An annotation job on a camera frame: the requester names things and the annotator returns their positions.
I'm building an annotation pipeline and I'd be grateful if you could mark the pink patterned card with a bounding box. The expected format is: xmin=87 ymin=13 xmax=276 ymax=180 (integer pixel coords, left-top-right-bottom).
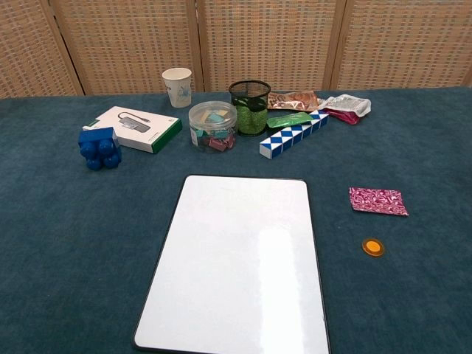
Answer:
xmin=348 ymin=186 xmax=410 ymax=217

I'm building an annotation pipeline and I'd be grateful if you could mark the green plastic roll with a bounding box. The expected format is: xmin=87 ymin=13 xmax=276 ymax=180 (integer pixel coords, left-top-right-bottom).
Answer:
xmin=237 ymin=101 xmax=267 ymax=134

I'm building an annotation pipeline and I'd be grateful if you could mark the black mesh pen holder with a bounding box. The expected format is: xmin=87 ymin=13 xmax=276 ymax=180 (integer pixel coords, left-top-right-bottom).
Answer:
xmin=228 ymin=80 xmax=271 ymax=137

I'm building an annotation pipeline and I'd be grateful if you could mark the silver white snack packet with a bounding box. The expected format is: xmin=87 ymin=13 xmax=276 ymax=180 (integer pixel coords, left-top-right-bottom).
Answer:
xmin=317 ymin=94 xmax=372 ymax=117

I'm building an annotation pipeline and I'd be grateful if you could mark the blue white snake puzzle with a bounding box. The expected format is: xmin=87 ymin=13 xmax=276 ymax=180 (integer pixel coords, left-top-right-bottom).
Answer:
xmin=259 ymin=109 xmax=330 ymax=161

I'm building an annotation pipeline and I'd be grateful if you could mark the blue toy building block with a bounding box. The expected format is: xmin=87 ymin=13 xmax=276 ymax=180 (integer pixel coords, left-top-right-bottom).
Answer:
xmin=77 ymin=127 xmax=122 ymax=171

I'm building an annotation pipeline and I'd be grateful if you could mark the white paper cup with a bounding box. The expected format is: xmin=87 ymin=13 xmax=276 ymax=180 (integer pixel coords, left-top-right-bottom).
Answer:
xmin=162 ymin=68 xmax=193 ymax=108

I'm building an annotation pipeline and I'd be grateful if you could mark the white green USB hub box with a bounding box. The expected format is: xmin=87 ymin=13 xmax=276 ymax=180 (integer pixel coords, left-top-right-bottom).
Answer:
xmin=82 ymin=105 xmax=183 ymax=155

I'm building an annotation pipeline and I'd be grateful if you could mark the white rectangular board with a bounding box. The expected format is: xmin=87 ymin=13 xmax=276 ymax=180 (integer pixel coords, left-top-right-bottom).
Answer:
xmin=132 ymin=175 xmax=332 ymax=354

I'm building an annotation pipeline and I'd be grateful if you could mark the woven bamboo folding screen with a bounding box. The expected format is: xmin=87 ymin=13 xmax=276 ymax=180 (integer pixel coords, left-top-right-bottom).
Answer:
xmin=0 ymin=0 xmax=472 ymax=100

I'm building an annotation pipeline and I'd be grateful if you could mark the teal felt table cover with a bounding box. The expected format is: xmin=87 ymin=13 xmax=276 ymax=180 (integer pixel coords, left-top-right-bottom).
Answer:
xmin=0 ymin=86 xmax=472 ymax=354

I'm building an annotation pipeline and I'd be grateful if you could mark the small orange round disc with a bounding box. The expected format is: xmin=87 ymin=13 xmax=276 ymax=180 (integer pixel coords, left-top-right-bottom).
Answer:
xmin=361 ymin=237 xmax=386 ymax=258

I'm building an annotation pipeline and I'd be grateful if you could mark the clear jar of binder clips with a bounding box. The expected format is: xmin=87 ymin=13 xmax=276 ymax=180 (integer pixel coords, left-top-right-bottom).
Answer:
xmin=188 ymin=101 xmax=238 ymax=153

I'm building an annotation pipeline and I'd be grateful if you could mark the brown snack pouch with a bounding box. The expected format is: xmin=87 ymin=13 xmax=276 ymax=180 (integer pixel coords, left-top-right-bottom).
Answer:
xmin=267 ymin=91 xmax=320 ymax=111

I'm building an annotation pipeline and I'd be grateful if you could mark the magenta snack packet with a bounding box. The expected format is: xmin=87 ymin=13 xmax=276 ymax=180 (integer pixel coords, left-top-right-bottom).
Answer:
xmin=326 ymin=108 xmax=361 ymax=126

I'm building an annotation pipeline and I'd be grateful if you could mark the green sachet packet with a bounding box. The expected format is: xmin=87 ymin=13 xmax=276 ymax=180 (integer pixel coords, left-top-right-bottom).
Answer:
xmin=266 ymin=111 xmax=313 ymax=129

